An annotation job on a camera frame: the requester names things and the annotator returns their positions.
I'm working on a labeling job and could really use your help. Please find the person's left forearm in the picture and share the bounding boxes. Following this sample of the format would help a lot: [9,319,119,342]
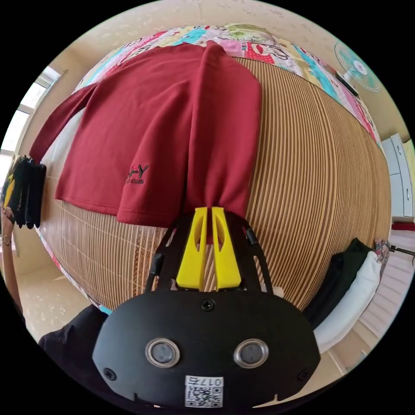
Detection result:
[0,235,27,326]

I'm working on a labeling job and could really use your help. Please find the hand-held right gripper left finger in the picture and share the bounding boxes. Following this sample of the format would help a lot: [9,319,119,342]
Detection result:
[176,207,208,290]

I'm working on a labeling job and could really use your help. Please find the pile of clothes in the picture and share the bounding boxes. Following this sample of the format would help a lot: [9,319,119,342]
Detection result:
[302,238,391,354]

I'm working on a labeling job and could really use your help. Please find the standing fan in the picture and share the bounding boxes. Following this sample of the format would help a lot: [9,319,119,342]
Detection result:
[334,42,382,95]

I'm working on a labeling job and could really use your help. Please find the red long sleeve shirt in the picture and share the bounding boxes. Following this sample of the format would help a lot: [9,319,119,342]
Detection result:
[29,40,262,230]

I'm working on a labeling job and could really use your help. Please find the white cupboard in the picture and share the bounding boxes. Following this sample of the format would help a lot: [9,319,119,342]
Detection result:
[380,132,415,218]

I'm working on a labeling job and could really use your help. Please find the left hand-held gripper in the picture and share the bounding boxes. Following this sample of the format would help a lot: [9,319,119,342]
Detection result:
[3,155,47,230]

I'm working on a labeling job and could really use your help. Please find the person's left hand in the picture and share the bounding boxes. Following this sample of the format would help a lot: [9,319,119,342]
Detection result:
[0,206,16,238]

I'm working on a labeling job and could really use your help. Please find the window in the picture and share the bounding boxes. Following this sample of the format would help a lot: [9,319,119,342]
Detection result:
[0,66,63,153]

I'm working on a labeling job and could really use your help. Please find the bed with woven mat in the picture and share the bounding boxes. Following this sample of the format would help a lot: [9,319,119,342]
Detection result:
[35,22,393,316]

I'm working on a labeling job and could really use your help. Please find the person's body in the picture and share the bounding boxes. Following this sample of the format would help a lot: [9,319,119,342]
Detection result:
[38,304,112,395]

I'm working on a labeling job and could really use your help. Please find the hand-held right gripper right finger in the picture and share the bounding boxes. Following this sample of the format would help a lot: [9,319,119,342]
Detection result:
[211,207,242,291]

